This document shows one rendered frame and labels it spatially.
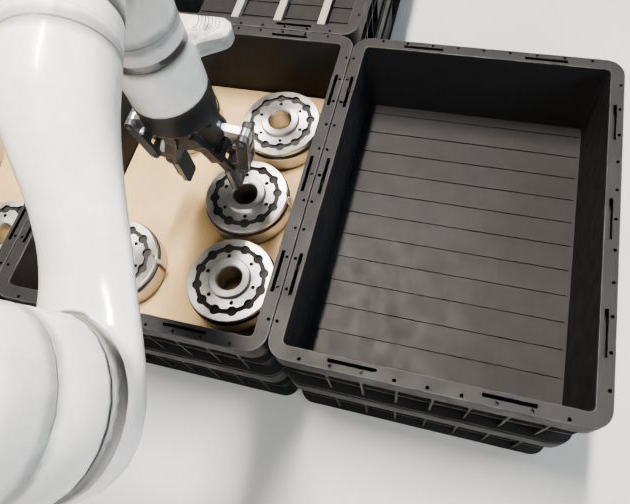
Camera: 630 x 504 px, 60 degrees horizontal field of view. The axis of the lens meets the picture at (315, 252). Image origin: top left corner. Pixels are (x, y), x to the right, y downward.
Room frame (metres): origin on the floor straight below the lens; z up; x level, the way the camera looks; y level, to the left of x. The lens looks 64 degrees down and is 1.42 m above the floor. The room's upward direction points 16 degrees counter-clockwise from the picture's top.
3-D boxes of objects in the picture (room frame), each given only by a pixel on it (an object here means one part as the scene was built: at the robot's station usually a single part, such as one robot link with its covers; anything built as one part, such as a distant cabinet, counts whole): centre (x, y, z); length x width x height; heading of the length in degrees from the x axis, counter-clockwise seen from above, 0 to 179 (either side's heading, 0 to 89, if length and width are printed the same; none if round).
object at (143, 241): (0.34, 0.23, 0.86); 0.10 x 0.10 x 0.01
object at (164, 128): (0.39, 0.09, 1.00); 0.08 x 0.08 x 0.09
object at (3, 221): (0.41, 0.37, 0.86); 0.05 x 0.05 x 0.01
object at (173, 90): (0.41, 0.08, 1.07); 0.11 x 0.09 x 0.06; 151
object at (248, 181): (0.37, 0.06, 0.86); 0.05 x 0.05 x 0.01
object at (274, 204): (0.37, 0.06, 0.86); 0.10 x 0.10 x 0.01
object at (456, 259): (0.26, -0.15, 0.87); 0.40 x 0.30 x 0.11; 152
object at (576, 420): (0.26, -0.15, 0.92); 0.40 x 0.30 x 0.02; 152
